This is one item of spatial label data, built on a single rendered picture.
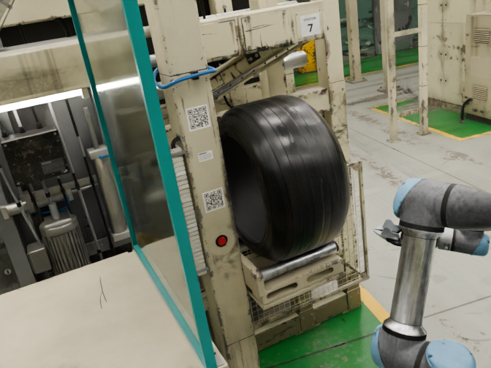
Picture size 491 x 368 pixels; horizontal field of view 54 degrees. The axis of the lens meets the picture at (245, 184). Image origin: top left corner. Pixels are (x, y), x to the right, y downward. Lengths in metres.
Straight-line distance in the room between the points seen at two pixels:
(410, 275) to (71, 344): 0.84
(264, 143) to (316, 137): 0.17
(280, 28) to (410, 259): 1.04
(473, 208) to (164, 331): 0.78
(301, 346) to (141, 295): 1.81
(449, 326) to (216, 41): 2.00
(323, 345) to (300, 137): 1.53
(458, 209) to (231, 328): 1.00
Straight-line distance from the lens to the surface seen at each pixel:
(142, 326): 1.03
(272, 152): 1.54
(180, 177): 1.60
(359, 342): 2.85
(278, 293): 1.83
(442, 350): 1.38
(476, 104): 6.46
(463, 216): 1.29
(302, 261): 1.82
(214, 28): 1.84
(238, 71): 2.04
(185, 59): 1.53
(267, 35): 1.93
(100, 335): 1.05
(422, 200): 1.32
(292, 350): 2.82
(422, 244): 1.35
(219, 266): 1.76
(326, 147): 1.61
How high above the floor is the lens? 1.85
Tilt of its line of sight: 21 degrees down
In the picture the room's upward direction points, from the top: 9 degrees counter-clockwise
